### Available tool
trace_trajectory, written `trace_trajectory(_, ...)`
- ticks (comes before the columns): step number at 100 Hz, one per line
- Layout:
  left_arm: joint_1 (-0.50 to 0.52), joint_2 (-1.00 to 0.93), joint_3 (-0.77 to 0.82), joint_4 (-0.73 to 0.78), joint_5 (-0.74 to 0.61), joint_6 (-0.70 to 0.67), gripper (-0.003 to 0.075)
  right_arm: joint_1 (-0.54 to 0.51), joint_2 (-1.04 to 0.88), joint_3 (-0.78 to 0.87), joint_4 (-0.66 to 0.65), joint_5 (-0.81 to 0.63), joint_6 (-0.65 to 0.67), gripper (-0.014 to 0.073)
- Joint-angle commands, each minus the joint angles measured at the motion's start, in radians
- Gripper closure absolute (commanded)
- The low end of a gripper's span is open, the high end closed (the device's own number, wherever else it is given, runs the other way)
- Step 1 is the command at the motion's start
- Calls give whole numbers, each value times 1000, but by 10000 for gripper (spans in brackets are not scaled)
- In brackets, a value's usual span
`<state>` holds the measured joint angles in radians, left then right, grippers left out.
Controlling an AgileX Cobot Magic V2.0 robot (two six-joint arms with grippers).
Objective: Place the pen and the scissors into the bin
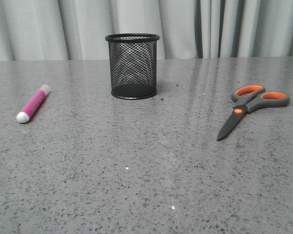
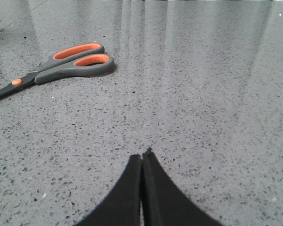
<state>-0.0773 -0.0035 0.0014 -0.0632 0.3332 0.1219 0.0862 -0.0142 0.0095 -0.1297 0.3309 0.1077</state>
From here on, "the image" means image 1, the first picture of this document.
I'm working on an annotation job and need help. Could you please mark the grey orange scissors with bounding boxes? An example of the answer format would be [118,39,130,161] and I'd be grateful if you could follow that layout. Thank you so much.
[216,84,290,141]

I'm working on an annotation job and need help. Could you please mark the pink marker pen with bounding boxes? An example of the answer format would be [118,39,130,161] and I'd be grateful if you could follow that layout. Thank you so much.
[16,84,50,123]

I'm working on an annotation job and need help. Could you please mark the black mesh pen holder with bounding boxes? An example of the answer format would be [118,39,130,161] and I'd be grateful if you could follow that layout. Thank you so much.
[105,33,160,100]

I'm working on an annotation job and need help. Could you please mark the grey curtain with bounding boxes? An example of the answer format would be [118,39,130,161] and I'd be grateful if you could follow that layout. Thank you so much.
[0,0,293,61]

